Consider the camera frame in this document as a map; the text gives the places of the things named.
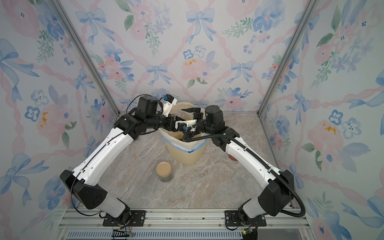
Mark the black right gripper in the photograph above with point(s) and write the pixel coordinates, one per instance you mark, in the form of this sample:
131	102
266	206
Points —
197	115

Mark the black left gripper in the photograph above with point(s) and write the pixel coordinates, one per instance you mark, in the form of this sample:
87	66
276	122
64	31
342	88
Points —
172	118

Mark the red jar lid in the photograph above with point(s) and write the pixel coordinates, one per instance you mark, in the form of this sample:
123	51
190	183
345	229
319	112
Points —
232	158

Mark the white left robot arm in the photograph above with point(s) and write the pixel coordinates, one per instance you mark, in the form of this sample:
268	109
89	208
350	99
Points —
148	116

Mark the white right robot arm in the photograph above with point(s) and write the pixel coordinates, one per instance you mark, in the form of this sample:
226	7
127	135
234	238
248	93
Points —
278	186

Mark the translucent bin liner blue band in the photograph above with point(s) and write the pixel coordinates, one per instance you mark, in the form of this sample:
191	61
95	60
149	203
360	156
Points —
175	138

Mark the cream ribbed trash bin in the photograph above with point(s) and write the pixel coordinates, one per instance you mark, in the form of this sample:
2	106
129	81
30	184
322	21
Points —
187	158

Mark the glass jar tan lid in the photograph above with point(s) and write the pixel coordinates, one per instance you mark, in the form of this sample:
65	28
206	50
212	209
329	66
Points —
164	171

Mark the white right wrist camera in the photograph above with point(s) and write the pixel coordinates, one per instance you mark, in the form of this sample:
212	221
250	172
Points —
182	126

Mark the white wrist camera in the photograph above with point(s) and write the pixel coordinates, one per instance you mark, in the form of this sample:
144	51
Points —
168	102
182	126

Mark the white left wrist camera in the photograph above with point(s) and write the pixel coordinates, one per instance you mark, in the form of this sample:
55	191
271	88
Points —
168	102

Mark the aluminium mounting rail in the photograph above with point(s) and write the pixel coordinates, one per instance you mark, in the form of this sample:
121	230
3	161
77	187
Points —
183	224

